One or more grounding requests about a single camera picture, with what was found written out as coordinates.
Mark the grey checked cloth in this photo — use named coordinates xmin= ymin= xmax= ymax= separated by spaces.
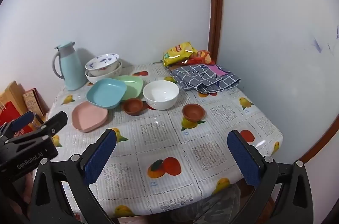
xmin=169 ymin=63 xmax=241 ymax=94

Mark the fruit printed tablecloth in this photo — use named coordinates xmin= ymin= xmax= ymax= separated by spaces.
xmin=32 ymin=62 xmax=284 ymax=220

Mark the yellow snack bag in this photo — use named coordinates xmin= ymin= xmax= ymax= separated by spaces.
xmin=162 ymin=41 xmax=198 ymax=67

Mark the plain white bowl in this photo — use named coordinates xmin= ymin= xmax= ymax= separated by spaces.
xmin=143 ymin=80 xmax=180 ymax=111

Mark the blue patterned bowl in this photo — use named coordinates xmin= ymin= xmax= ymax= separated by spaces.
xmin=85 ymin=54 xmax=120 ymax=71

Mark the small brown clay bowl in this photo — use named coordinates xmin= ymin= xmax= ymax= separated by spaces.
xmin=122 ymin=98 xmax=145 ymax=116
xmin=182 ymin=104 xmax=206 ymax=122

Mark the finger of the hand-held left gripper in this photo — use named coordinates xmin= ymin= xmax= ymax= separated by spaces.
xmin=0 ymin=111 xmax=35 ymax=140
xmin=29 ymin=111 xmax=68 ymax=142

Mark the patterned brown book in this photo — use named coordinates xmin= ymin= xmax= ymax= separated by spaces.
xmin=22 ymin=89 xmax=49 ymax=121

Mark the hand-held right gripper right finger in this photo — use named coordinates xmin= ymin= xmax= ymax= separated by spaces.
xmin=227 ymin=130 xmax=314 ymax=224

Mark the brown wooden baseboard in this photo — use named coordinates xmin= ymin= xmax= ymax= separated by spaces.
xmin=298 ymin=111 xmax=339 ymax=164

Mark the brown wooden door frame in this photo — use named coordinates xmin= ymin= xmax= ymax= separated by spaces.
xmin=207 ymin=0 xmax=224 ymax=63

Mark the pink plastic plate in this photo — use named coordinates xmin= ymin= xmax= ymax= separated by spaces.
xmin=72 ymin=101 xmax=109 ymax=133

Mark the red snack bag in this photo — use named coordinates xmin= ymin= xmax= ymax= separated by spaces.
xmin=183 ymin=50 xmax=215 ymax=66

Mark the large white floral bowl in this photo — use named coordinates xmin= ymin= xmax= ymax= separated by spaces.
xmin=85 ymin=60 xmax=123 ymax=85

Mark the red paper bag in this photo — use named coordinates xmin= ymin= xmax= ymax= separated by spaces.
xmin=0 ymin=101 xmax=33 ymax=138

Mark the blue plastic plate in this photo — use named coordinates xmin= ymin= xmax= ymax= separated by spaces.
xmin=86 ymin=78 xmax=127 ymax=110

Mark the light blue thermos jug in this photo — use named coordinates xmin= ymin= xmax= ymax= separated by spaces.
xmin=51 ymin=41 xmax=88 ymax=91

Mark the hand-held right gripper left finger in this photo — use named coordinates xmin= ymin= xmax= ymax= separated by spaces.
xmin=26 ymin=129 xmax=118 ymax=224

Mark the green plastic plate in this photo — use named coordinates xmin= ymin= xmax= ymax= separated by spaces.
xmin=114 ymin=75 xmax=144 ymax=101

